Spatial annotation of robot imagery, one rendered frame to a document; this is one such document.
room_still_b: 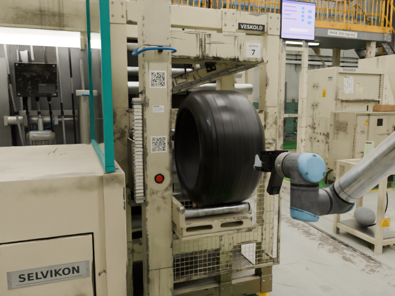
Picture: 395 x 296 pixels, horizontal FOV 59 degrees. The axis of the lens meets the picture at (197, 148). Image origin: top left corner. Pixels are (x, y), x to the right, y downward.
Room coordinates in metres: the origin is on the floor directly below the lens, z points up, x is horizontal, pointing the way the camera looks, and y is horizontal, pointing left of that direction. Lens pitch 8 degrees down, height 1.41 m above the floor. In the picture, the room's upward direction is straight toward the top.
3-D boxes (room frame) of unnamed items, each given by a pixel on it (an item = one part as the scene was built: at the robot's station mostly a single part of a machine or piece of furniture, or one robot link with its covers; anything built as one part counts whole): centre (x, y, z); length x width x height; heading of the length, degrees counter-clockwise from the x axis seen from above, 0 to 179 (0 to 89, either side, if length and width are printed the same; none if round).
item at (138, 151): (1.56, 0.27, 1.19); 0.05 x 0.04 x 0.48; 20
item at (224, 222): (1.59, -0.08, 0.84); 0.36 x 0.09 x 0.06; 110
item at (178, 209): (1.67, 0.13, 0.90); 0.40 x 0.03 x 0.10; 20
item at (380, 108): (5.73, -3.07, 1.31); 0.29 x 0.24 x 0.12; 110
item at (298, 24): (5.32, -1.48, 2.60); 0.60 x 0.05 x 0.55; 110
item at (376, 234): (3.40, -1.74, 0.40); 0.60 x 0.35 x 0.80; 20
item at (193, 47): (2.05, -0.05, 1.71); 0.61 x 0.25 x 0.15; 110
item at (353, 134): (5.75, -2.76, 0.62); 0.91 x 0.58 x 1.25; 110
